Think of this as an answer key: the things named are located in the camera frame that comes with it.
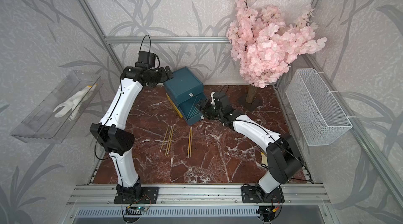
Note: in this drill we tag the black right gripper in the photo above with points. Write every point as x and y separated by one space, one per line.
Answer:
203 107

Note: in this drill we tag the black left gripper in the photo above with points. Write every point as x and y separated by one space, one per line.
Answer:
165 76

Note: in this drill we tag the teal pull-out drawer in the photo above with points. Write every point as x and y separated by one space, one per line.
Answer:
189 111

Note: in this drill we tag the yellow pencil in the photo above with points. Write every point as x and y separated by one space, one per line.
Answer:
171 140
168 140
190 143

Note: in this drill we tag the brown pencil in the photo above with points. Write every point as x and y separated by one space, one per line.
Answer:
165 135

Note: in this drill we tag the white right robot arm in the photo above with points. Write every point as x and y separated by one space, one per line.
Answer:
283 156

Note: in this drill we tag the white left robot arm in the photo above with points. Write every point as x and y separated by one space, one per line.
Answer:
110 131

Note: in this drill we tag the teal drawer cabinet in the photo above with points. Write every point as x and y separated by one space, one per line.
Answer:
183 86

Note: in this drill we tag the yellow drawer cabinet base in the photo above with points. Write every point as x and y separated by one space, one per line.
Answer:
174 106

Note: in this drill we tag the white work glove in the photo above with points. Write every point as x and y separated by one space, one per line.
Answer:
73 105

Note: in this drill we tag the pink artificial blossom tree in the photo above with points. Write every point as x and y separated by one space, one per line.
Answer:
265 45

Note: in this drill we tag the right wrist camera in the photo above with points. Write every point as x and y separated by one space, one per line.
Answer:
214 96

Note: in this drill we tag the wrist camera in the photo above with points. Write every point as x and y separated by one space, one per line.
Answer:
146 60
214 96

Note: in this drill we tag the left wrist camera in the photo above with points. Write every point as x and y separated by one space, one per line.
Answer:
146 60

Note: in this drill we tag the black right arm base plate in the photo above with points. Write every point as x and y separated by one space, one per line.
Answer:
255 194

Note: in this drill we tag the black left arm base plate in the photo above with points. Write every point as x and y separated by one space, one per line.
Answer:
148 195

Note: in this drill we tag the clear plastic wall tray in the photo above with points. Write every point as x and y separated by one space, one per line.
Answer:
52 120

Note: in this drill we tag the white wire mesh basket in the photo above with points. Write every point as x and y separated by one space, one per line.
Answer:
319 115

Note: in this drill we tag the aluminium front rail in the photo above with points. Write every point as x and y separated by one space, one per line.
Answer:
198 195

